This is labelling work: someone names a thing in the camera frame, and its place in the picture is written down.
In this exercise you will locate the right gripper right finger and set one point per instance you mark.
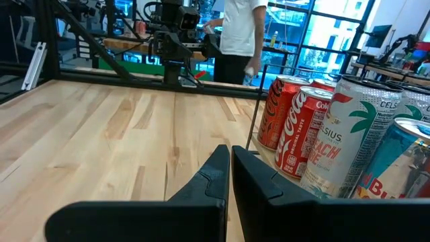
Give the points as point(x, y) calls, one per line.
point(302, 222)

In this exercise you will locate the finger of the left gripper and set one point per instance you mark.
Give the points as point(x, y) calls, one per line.
point(169, 45)
point(211, 45)

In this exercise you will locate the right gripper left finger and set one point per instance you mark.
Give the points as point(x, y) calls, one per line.
point(151, 222)

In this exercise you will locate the red Star Wars Coca-Cola can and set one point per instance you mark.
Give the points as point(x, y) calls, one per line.
point(300, 134)

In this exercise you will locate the white can with black top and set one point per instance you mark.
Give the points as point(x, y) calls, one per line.
point(349, 141)

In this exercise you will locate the blue silver Red Bull can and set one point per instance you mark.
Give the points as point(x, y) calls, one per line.
point(396, 168)

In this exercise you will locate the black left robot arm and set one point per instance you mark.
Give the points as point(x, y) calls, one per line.
point(173, 72)

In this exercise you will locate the black background robot arm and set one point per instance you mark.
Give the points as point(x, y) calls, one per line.
point(80, 8)
point(399, 45)

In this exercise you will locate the person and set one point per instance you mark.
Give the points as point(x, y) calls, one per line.
point(240, 30)

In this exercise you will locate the red background can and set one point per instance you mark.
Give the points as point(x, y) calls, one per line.
point(141, 27)

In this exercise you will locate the wooden background table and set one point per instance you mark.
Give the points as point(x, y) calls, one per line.
point(127, 45)

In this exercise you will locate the green floor mat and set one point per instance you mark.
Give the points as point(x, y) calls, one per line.
point(134, 69)

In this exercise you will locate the clear plastic bottle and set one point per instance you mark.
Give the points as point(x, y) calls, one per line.
point(249, 75)

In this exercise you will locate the green bottle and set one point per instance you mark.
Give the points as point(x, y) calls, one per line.
point(274, 38)

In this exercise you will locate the silver aluminium bar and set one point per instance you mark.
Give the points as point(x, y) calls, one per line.
point(33, 67)

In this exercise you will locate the black computer monitor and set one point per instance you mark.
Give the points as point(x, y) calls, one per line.
point(379, 35)

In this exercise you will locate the wooden desk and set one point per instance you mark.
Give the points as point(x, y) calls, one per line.
point(396, 72)

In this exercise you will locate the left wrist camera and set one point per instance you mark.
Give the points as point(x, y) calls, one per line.
point(183, 15)

